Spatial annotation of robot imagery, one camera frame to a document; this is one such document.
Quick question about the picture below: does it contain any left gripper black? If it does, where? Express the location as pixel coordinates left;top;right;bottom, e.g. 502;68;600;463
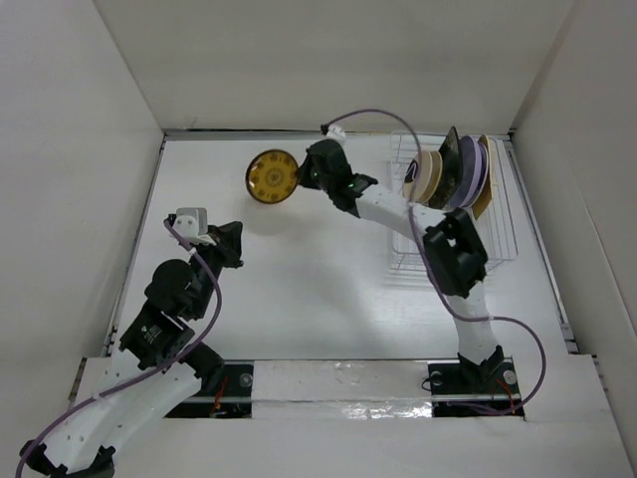
188;220;245;318

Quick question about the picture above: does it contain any cream plate black spot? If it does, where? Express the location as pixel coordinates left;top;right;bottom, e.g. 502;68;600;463
402;151;432;202

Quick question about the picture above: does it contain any yellow woven square plate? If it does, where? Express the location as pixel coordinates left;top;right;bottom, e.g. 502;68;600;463
472;134;497;220

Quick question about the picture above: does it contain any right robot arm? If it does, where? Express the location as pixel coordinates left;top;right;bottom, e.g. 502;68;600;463
298;139;504;393

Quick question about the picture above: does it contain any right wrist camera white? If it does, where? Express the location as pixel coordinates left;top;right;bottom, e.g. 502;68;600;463
320;123;346;144

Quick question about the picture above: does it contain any purple round plate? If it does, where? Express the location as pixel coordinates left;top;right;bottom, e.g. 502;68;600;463
449;135;489;208

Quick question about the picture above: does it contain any brown yellow round plate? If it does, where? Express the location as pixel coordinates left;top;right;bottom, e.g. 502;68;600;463
245;149;299;205

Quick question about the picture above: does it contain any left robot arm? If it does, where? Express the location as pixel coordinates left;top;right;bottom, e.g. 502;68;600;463
15;209;243;477

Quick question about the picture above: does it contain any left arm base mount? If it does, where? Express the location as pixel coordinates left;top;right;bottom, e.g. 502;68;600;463
165;360;255;419

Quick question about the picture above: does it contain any black floral square plate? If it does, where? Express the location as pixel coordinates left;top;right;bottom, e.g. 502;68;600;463
428;125;464;209

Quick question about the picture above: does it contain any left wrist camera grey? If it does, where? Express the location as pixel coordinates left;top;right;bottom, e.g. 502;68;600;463
168;207;211;245

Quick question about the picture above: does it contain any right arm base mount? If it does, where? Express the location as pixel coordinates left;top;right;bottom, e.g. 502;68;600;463
421;359;526;418

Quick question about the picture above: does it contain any white wire dish rack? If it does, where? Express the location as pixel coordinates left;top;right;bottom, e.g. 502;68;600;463
389;130;519;274

